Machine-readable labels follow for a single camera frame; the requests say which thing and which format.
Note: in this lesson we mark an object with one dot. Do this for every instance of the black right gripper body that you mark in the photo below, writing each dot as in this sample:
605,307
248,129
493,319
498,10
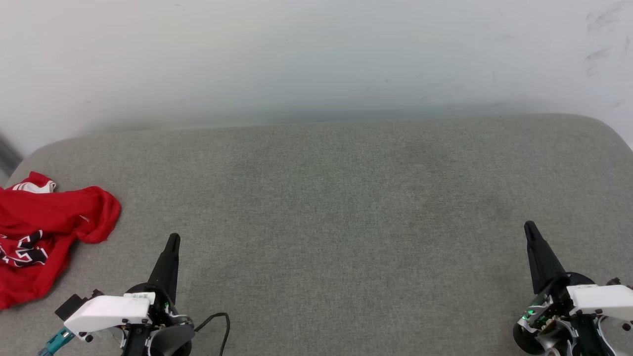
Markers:
549,321

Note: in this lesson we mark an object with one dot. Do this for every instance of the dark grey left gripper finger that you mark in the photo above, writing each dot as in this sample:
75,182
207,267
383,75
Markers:
167,269

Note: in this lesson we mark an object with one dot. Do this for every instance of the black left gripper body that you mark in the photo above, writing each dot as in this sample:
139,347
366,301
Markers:
173,341

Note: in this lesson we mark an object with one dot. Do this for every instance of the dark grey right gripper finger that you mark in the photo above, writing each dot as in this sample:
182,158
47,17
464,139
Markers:
543,264

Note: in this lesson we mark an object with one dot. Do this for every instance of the red and white shirt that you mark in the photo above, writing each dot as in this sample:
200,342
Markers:
44,217

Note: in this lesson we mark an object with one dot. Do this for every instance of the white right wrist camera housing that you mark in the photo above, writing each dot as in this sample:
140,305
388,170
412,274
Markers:
603,299

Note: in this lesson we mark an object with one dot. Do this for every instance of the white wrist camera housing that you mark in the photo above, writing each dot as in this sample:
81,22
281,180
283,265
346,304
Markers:
106,311
603,299

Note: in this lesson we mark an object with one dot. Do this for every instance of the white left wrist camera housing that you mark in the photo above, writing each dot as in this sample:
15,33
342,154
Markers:
106,311

